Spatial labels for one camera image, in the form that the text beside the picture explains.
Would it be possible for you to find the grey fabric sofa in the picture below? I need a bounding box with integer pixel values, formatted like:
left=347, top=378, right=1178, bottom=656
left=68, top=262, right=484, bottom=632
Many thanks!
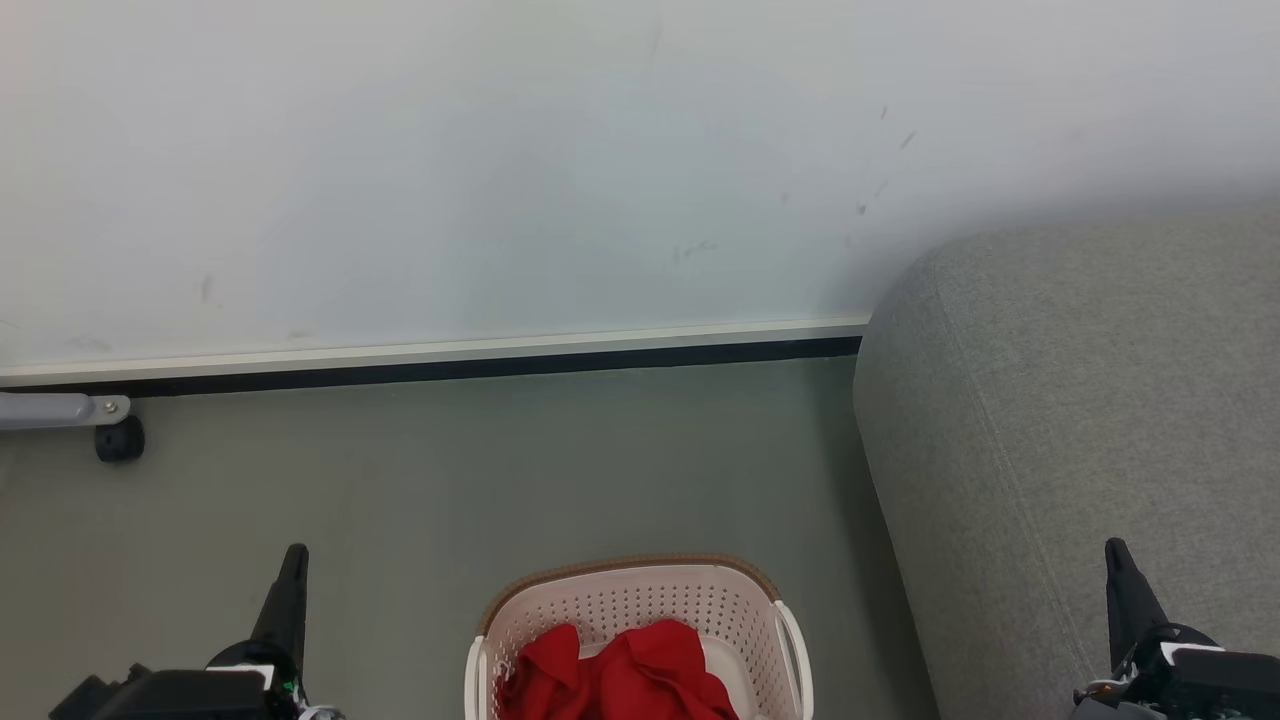
left=852, top=205, right=1280, bottom=720

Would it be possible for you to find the black round door stop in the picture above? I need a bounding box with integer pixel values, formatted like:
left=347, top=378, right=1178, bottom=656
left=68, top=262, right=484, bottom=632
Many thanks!
left=95, top=415, right=147, bottom=464

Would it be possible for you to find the grey metal bracket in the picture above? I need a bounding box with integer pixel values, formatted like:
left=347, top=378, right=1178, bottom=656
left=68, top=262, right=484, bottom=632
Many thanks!
left=0, top=393, right=132, bottom=432

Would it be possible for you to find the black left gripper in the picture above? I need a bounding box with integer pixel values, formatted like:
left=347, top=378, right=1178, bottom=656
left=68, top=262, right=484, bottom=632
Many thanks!
left=212, top=543, right=341, bottom=720

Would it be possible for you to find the white perforated laundry basket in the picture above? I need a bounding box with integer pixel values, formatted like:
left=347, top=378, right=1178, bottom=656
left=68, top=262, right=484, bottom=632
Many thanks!
left=464, top=553, right=814, bottom=720

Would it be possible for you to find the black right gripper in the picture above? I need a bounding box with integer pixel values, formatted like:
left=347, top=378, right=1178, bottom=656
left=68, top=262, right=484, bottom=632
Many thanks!
left=1072, top=538, right=1216, bottom=720

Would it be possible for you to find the red cloth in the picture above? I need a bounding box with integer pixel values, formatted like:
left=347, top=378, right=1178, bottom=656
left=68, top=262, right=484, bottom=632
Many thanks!
left=495, top=618, right=741, bottom=720

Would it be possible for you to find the white and black baseboard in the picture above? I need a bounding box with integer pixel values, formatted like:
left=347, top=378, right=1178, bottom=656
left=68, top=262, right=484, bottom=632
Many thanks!
left=0, top=318, right=869, bottom=397

